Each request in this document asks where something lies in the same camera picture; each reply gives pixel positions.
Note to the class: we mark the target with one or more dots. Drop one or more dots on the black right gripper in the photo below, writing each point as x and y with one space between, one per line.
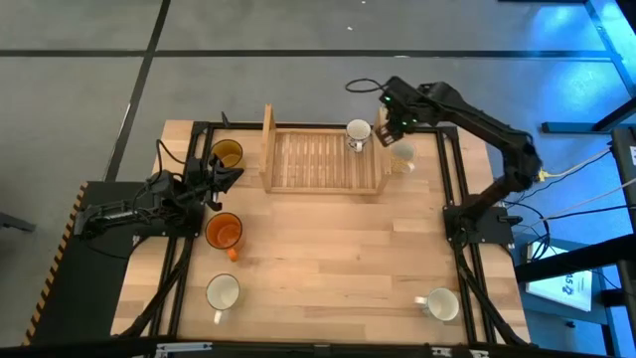
403 104

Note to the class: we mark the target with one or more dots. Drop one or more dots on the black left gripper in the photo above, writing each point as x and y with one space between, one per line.
204 184

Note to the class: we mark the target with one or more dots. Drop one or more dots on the mustard yellow mug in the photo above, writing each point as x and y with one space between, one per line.
229 151

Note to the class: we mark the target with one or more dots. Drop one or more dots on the yellow patterned mug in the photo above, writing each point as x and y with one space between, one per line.
403 155

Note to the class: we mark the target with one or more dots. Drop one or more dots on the orange mug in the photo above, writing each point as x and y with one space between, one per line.
223 233

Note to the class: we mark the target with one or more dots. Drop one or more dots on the white mug with olive outside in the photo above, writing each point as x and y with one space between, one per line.
222 292

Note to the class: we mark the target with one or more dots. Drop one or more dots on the blue white geometric mug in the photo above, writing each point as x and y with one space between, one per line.
443 304

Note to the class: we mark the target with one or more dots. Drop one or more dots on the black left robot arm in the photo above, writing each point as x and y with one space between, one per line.
119 215

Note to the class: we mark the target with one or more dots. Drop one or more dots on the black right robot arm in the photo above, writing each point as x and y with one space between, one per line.
512 149

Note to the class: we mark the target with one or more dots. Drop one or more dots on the navy floral mug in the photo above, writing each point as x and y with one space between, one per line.
359 131

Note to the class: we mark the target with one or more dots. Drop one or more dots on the wooden mug rack tray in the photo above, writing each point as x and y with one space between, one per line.
318 161

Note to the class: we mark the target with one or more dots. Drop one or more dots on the yellow plug connector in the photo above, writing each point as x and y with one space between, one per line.
541 174

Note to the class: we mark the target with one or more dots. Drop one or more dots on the black platform with hazard stripes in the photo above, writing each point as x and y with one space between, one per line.
74 288

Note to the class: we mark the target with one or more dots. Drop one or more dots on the grey floor foot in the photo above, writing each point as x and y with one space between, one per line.
15 222

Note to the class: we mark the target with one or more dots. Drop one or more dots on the white printed box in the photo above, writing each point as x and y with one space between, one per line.
559 286

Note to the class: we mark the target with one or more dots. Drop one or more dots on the black floor stand beam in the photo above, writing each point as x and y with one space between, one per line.
616 59

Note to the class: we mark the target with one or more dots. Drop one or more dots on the black aluminium table frame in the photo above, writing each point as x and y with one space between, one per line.
238 125

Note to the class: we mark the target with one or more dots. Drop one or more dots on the silver metal bracket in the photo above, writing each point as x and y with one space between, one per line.
459 352
184 348

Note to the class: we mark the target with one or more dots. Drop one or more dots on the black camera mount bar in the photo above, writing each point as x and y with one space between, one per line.
318 350

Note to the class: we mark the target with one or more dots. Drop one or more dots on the black neighbouring table frame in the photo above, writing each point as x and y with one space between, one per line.
571 261

